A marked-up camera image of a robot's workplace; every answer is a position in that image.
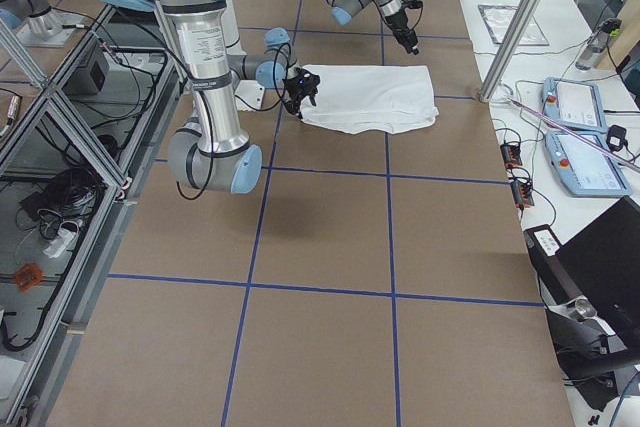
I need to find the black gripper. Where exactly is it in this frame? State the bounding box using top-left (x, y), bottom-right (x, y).
top-left (284, 67), bottom-right (320, 120)
top-left (382, 0), bottom-right (423, 55)

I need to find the white long-sleeve printed t-shirt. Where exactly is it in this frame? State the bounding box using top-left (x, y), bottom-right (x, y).
top-left (301, 64), bottom-right (439, 134)

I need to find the silver-edged plastic bag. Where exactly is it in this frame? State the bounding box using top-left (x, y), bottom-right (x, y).
top-left (478, 4), bottom-right (549, 46)

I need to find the blue teach pendant far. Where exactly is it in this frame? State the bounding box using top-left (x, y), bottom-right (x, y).
top-left (541, 77), bottom-right (608, 133)

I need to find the blue teach pendant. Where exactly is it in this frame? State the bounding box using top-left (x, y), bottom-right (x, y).
top-left (541, 77), bottom-right (608, 133)
top-left (545, 130), bottom-right (632, 198)

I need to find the metal reacher stick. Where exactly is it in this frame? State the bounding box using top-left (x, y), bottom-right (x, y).
top-left (508, 97), bottom-right (639, 173)

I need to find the blue teach pendant near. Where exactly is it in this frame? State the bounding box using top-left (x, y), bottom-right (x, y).
top-left (545, 130), bottom-right (632, 198)

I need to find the black laptop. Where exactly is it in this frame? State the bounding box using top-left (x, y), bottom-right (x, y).
top-left (524, 196), bottom-right (639, 410)

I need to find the white camera pedestal base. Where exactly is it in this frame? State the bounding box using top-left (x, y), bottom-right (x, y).
top-left (219, 0), bottom-right (266, 113)

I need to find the aluminium frame post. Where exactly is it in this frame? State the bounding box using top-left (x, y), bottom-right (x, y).
top-left (478, 0), bottom-right (541, 103)

